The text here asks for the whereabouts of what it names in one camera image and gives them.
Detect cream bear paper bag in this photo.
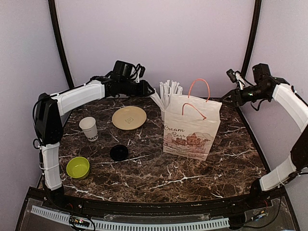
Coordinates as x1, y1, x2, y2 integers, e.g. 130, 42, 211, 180
163, 78, 222, 161

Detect white paper cups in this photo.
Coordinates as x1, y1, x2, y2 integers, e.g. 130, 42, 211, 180
79, 116, 99, 142

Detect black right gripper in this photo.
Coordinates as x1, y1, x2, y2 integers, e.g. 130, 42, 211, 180
220, 84, 270, 107

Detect black corner frame post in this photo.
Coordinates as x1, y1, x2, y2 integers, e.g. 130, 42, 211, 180
241, 0, 262, 77

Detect green plastic bowl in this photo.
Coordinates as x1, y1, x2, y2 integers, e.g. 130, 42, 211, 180
66, 156, 90, 180

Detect white paper straw cup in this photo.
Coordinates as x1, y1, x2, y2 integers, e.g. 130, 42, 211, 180
161, 109, 166, 122

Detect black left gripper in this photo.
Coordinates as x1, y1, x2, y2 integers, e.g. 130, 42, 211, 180
120, 79, 155, 99

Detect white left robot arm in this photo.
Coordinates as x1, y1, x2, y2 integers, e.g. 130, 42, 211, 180
33, 76, 154, 191

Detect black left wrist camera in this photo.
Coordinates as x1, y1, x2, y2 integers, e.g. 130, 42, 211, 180
113, 60, 134, 79

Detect white perforated cable rail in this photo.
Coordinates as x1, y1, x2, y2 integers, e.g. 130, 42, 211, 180
30, 205, 230, 231

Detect black left frame post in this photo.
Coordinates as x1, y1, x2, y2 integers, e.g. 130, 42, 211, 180
48, 0, 75, 89

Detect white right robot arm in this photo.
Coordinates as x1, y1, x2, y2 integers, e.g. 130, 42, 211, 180
221, 76, 308, 209

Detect beige bear plate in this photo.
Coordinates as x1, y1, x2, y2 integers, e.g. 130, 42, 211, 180
112, 106, 147, 130

